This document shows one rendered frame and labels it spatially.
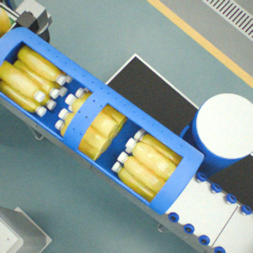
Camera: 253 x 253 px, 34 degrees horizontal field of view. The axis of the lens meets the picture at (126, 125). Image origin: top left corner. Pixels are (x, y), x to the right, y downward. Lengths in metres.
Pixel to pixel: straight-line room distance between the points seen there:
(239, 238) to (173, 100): 1.16
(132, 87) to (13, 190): 0.99
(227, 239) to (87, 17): 1.88
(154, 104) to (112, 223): 0.80
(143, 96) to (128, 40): 0.49
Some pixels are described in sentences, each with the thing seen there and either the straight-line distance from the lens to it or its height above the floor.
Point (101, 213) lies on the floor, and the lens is 2.68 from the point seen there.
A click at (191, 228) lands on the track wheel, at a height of 0.98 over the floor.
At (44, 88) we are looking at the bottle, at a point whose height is 1.09.
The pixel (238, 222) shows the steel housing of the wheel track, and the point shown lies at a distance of 1.84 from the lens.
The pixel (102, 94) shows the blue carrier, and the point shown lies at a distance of 1.55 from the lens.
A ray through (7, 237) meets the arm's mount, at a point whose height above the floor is 1.04.
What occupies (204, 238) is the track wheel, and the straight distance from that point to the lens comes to 1.74.
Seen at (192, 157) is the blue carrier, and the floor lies 1.21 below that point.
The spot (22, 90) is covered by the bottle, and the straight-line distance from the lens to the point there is 1.67.
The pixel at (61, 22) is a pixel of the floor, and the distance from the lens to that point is 3.07.
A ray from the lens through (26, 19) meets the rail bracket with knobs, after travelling 1.95.
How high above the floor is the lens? 2.68
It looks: 75 degrees down
